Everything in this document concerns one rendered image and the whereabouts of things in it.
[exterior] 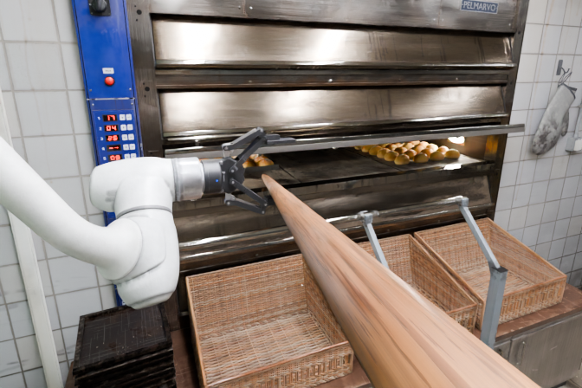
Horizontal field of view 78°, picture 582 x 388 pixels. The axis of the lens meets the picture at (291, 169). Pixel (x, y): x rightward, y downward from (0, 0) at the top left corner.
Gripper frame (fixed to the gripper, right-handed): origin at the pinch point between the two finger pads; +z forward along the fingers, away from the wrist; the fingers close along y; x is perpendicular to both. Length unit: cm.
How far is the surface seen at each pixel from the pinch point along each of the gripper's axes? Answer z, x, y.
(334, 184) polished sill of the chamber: 50, -67, 29
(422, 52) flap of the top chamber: 94, -66, -32
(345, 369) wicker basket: 31, -19, 86
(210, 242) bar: -15.0, -30.6, 30.6
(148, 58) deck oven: -27, -68, -27
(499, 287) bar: 91, -7, 58
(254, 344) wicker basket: 3, -46, 88
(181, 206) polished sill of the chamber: -20, -68, 31
